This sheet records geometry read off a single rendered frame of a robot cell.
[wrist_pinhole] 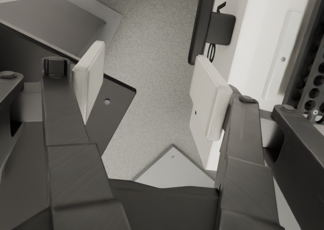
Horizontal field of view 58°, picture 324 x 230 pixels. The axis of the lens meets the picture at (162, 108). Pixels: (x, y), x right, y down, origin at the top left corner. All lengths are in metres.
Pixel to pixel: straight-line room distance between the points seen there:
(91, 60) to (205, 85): 0.07
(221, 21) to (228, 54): 0.03
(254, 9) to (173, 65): 0.98
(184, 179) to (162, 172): 0.12
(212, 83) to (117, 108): 0.30
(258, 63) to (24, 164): 0.38
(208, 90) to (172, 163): 1.24
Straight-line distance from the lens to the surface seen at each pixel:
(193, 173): 1.45
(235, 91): 0.17
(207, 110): 0.16
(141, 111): 1.29
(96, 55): 0.17
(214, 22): 0.28
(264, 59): 0.39
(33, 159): 0.51
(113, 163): 1.43
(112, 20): 1.18
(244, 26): 0.27
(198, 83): 0.19
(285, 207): 0.84
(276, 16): 0.38
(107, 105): 0.44
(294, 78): 0.37
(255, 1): 0.27
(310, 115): 0.37
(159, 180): 1.45
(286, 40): 0.38
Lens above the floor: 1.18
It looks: 66 degrees down
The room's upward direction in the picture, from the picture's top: 169 degrees clockwise
